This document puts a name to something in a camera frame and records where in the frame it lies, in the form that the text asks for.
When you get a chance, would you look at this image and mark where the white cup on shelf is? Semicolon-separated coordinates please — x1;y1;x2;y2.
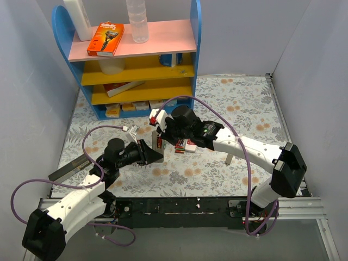
98;58;126;75

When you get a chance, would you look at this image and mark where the grey battery cover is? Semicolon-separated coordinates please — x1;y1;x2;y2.
225;154;233;165

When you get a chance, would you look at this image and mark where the white bottle on shelf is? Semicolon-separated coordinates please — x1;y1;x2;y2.
63;0;92;41

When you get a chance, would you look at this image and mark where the orange razor box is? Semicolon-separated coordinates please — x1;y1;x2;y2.
86;22;125;57

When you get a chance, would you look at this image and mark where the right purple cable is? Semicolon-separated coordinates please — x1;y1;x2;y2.
156;95;279;237

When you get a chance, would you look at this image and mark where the clear plastic water bottle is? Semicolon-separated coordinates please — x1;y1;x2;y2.
126;0;149;44

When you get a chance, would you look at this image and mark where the cluster of batteries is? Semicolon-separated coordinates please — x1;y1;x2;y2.
175;139;185;154

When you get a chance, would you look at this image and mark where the black flat bar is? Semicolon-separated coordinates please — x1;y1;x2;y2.
48;154;91;183

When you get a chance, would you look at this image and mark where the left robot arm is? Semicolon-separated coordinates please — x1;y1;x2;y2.
22;138;164;260

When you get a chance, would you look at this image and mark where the grey white remote control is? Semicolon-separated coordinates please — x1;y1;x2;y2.
152;130;164;163

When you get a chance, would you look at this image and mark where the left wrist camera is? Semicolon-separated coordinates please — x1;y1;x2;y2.
122;125;140;143

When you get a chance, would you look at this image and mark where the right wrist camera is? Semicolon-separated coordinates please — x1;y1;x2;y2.
149;109;168;134

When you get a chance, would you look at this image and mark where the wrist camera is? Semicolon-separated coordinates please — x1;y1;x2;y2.
122;125;140;143
149;109;168;134

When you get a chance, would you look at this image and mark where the yellow sponge pack left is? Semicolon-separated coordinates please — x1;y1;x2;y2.
105;104;121;118

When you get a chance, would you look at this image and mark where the floral table mat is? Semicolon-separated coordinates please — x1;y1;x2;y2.
59;77;288;197

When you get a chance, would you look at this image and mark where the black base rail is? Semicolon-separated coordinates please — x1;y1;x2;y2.
115;196;246;229

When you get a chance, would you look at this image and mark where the red orange battery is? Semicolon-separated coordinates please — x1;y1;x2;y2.
157;136;163;149

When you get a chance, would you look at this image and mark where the blue white carton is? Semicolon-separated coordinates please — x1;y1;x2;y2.
159;53;183;67

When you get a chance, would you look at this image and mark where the red white remote control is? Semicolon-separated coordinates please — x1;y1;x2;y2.
184;139;197;153

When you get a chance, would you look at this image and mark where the blue shelf unit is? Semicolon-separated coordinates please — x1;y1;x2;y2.
52;1;202;120

